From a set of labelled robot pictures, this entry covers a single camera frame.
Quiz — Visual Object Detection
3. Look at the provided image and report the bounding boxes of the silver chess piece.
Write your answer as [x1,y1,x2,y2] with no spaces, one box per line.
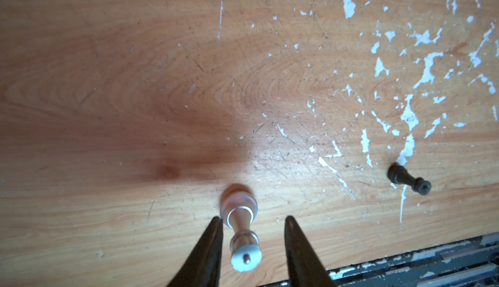
[220,183,262,273]

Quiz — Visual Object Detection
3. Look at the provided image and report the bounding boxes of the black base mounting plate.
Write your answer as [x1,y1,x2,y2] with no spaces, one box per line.
[257,232,499,287]

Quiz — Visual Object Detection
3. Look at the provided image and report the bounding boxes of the black pawn front centre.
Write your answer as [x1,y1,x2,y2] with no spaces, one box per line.
[387,163,432,195]

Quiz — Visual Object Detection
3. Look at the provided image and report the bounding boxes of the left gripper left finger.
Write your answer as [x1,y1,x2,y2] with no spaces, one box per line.
[167,216,224,286]

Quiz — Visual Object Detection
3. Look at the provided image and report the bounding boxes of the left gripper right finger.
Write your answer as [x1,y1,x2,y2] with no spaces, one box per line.
[284,216,336,286]

